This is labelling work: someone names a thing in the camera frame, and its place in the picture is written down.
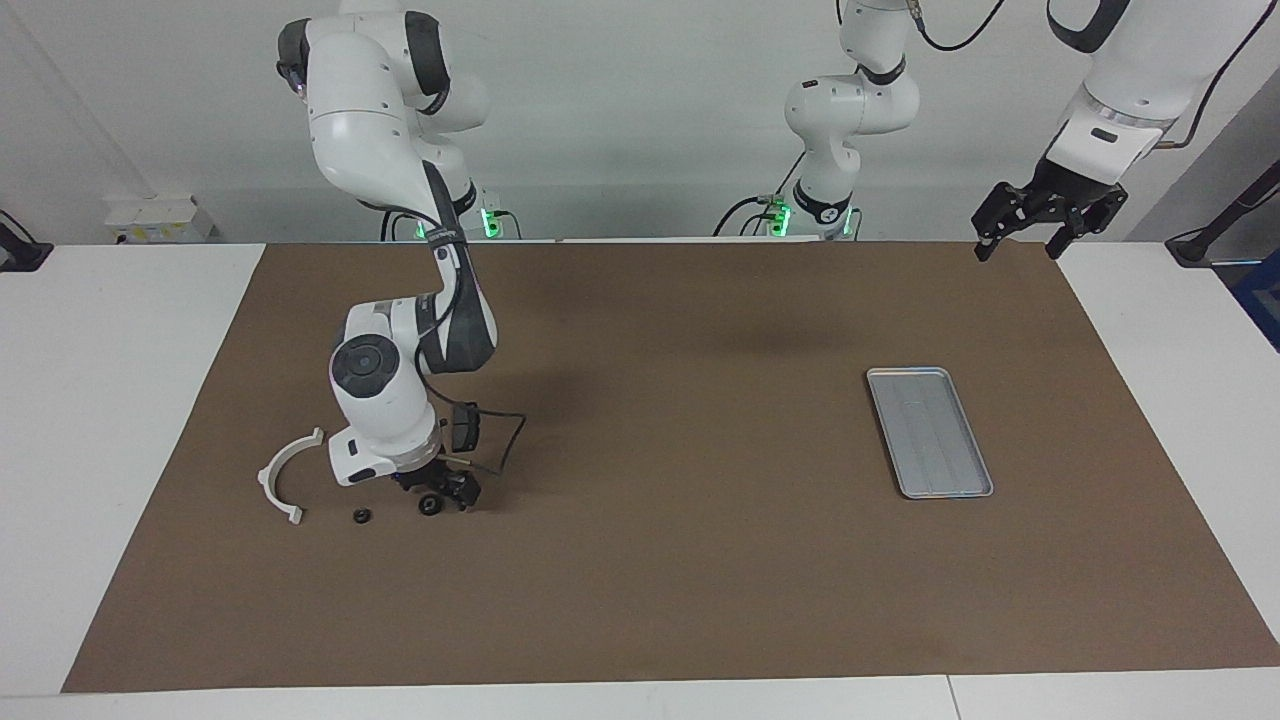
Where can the white semicircular plastic bracket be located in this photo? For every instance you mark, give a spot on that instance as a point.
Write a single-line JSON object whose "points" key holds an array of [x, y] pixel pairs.
{"points": [[268, 482]]}

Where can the large black bearing gear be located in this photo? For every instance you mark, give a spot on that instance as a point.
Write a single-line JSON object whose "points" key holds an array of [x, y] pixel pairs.
{"points": [[430, 506]]}

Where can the silver metal tray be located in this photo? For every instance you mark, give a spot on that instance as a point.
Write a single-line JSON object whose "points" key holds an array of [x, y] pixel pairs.
{"points": [[930, 435]]}

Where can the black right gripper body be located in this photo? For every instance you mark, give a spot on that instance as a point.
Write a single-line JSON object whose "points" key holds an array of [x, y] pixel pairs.
{"points": [[428, 475]]}

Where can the black stand with pole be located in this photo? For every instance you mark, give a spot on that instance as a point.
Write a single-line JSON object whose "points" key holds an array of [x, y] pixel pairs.
{"points": [[1190, 247]]}

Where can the black table clamp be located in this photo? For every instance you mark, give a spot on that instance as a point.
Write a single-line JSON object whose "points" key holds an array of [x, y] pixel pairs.
{"points": [[20, 255]]}

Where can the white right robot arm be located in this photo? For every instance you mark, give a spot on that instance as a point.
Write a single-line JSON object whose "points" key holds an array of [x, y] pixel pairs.
{"points": [[380, 390]]}

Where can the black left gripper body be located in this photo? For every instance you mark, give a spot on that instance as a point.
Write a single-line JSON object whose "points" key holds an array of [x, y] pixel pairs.
{"points": [[1063, 188]]}

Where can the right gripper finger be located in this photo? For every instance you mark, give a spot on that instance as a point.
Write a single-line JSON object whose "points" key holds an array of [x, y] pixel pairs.
{"points": [[415, 491], [464, 492]]}

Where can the brown paper table mat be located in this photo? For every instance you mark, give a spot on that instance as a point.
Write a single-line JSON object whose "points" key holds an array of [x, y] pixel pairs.
{"points": [[640, 560]]}

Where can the rectangular dark brake pad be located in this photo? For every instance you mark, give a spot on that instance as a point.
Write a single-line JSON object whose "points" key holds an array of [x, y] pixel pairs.
{"points": [[466, 432]]}

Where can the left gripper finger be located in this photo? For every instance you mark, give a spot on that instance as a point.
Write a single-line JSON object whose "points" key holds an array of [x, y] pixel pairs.
{"points": [[1005, 210], [1095, 212]]}

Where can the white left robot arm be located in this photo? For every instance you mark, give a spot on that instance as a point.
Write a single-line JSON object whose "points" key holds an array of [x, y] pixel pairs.
{"points": [[850, 110]]}

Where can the blue box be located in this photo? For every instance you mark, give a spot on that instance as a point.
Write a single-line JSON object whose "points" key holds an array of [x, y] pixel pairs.
{"points": [[1262, 300]]}

